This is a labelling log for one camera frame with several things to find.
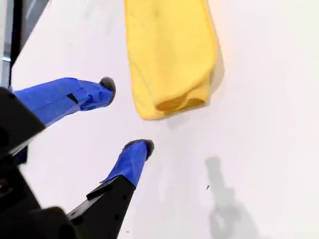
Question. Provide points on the black vertical frame bar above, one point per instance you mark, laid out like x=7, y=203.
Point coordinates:
x=17, y=30

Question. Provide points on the yellow square towel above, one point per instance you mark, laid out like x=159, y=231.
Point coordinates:
x=169, y=49

